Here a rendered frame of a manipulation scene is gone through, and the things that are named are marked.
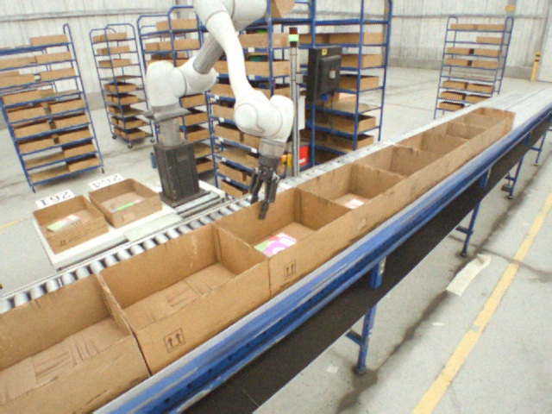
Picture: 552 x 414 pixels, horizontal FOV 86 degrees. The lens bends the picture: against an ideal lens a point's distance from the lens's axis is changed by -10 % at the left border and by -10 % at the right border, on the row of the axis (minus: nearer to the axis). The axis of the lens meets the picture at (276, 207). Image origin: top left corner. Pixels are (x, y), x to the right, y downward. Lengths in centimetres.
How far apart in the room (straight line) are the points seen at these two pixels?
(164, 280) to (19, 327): 42
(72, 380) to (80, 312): 31
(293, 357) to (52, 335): 76
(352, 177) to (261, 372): 97
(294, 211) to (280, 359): 58
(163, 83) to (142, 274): 107
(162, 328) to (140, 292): 31
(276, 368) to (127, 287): 56
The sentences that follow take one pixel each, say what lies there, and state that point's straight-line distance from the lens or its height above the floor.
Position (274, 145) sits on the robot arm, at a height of 126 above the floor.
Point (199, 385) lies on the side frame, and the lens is 99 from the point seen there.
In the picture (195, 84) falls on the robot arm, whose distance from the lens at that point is 189.
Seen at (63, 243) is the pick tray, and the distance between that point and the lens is 180.
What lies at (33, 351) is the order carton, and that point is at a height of 90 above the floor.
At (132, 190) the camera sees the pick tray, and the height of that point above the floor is 77.
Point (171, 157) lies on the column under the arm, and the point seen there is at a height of 103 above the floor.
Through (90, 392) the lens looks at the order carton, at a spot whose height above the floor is 96.
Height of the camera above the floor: 161
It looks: 28 degrees down
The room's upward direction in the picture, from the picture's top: 2 degrees counter-clockwise
